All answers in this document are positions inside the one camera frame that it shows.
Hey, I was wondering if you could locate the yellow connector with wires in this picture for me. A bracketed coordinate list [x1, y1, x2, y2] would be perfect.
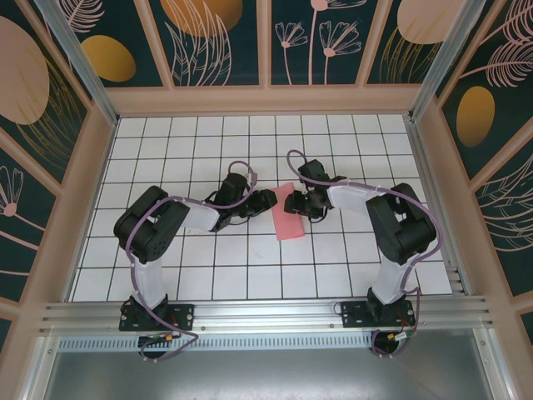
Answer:
[138, 332, 177, 348]
[386, 331, 418, 345]

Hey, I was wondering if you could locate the pink paper sheet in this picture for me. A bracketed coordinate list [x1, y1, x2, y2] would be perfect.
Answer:
[269, 182, 306, 242]

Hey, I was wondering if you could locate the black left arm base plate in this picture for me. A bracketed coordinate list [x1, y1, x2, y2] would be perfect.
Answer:
[119, 302, 196, 333]

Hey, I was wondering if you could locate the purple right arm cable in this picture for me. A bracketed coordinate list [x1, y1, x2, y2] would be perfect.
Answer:
[286, 148, 443, 360]

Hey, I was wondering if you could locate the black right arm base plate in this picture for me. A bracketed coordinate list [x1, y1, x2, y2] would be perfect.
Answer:
[341, 300, 416, 328]

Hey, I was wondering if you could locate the grey metal sheet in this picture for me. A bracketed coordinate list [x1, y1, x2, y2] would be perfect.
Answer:
[35, 348, 503, 400]

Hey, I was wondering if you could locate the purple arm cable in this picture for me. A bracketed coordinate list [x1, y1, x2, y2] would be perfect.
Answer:
[124, 160, 258, 364]
[286, 148, 443, 360]

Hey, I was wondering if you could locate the aluminium corner post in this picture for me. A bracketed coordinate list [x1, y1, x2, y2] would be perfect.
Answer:
[407, 0, 500, 123]
[32, 0, 122, 128]

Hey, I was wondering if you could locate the aluminium mounting rail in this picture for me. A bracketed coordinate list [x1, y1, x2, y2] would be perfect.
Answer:
[39, 294, 497, 335]

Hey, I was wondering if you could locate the aluminium side rail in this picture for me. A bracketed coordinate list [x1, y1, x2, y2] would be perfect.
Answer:
[406, 116, 474, 297]

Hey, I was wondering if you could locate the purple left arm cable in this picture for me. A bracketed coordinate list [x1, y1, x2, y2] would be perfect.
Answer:
[124, 160, 258, 364]

